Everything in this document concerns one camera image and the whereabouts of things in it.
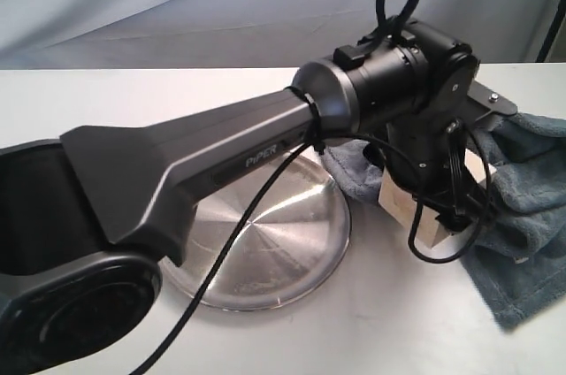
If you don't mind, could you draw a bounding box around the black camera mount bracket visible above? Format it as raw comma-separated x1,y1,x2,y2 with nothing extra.
462,80,517,131

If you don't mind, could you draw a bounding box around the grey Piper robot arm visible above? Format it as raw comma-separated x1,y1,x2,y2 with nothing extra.
1,17,488,374

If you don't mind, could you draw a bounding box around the blue-grey fleece towel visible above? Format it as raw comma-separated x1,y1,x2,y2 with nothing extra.
325,111,566,335

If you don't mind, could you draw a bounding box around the light wooden cube block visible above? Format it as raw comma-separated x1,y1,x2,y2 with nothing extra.
379,143,483,264

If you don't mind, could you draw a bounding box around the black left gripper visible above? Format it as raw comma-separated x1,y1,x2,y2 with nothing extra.
362,115,495,233

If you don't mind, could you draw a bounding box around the black stand pole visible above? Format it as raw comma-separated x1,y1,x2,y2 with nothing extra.
535,2,565,63

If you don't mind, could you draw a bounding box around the grey backdrop cloth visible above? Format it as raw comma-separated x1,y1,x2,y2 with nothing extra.
1,0,555,69

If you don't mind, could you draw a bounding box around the round stainless steel plate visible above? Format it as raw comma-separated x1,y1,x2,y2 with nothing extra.
160,156,351,311

